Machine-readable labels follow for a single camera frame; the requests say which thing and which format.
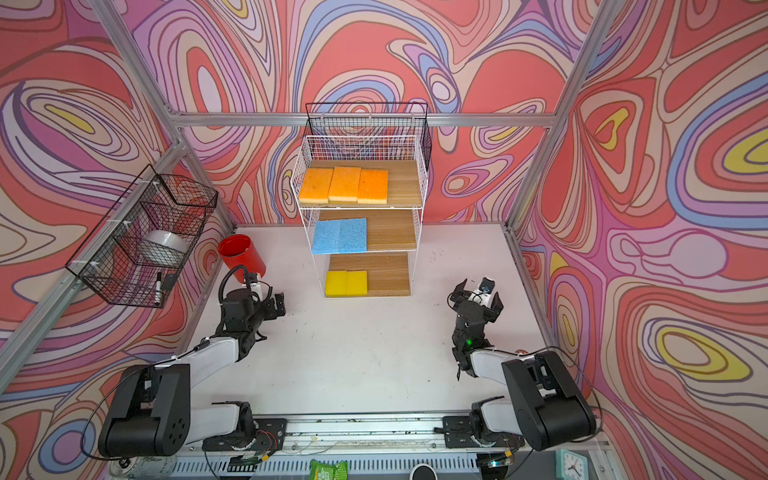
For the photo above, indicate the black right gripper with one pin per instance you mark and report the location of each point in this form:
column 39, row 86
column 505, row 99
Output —
column 459, row 294

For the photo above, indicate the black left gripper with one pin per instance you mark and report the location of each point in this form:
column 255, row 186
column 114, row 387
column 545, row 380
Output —
column 270, row 311

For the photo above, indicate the yellow thick sponge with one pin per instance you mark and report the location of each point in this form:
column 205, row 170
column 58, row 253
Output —
column 336, row 283
column 356, row 283

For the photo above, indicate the blue sponge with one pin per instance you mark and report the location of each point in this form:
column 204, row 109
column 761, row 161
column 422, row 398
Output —
column 326, row 239
column 352, row 236

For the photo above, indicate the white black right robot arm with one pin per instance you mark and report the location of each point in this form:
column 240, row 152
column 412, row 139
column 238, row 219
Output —
column 543, row 406

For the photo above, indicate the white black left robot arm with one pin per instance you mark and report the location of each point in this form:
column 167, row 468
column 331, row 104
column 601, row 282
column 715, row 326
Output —
column 151, row 412

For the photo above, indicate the red plastic cup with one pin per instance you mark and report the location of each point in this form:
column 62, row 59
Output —
column 239, row 249

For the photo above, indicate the black marker pen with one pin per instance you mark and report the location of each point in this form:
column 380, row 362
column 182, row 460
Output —
column 158, row 295

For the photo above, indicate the green snack packet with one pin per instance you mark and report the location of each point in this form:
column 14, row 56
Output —
column 327, row 471

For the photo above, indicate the teal desk clock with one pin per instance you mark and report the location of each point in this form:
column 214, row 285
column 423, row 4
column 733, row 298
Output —
column 571, row 466

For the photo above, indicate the silver drink can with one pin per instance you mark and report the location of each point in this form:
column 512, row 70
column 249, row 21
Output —
column 149, row 467

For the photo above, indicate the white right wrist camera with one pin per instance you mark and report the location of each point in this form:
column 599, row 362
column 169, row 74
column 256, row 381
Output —
column 484, row 292

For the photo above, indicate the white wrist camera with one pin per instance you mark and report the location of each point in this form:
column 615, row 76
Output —
column 484, row 292
column 256, row 286

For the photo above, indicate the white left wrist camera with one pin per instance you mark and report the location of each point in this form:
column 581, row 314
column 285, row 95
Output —
column 256, row 286

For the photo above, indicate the white wire wooden shelf rack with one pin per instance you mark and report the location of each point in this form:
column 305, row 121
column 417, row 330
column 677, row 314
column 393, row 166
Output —
column 394, row 229

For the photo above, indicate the black wire wall basket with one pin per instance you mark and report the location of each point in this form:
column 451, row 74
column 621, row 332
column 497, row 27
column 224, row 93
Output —
column 110, row 266

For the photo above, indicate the aluminium frame post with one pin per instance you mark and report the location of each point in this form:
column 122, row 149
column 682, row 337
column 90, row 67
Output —
column 595, row 39

